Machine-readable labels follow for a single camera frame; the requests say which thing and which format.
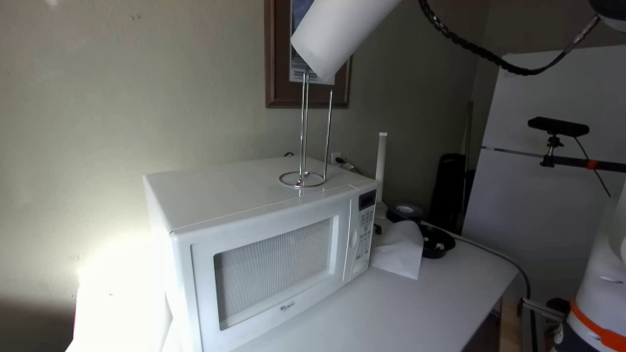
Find white paper towel roll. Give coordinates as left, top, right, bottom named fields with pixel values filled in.
left=290, top=0, right=402, bottom=82

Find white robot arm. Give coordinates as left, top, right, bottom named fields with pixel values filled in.
left=551, top=184, right=626, bottom=352

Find chrome paper towel holder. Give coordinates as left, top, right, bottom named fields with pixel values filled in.
left=281, top=73, right=330, bottom=190

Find white upright holder rod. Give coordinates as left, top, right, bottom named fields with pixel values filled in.
left=377, top=131, right=388, bottom=204

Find black tape roll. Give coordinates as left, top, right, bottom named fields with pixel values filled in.
left=386, top=204, right=423, bottom=223

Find embossed paper towel roll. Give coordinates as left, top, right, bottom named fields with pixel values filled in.
left=373, top=221, right=425, bottom=280

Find black round holder base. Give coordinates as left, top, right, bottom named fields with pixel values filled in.
left=423, top=229, right=457, bottom=258

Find white microwave oven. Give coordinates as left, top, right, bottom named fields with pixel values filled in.
left=144, top=157, right=379, bottom=352

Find wooden framed picture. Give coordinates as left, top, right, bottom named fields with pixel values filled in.
left=265, top=0, right=351, bottom=108

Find black speaker tower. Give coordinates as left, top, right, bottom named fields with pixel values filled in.
left=429, top=153, right=467, bottom=231

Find white refrigerator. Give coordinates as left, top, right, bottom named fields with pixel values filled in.
left=465, top=45, right=626, bottom=301

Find dark green cable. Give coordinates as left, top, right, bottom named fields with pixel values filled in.
left=422, top=221, right=533, bottom=301

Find black corrugated cable conduit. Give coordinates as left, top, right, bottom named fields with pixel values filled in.
left=418, top=0, right=603, bottom=79

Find black camera on stand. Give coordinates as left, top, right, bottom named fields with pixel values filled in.
left=480, top=116, right=626, bottom=198

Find aluminium extrusion rail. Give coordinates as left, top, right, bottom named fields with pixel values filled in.
left=519, top=298, right=566, bottom=352

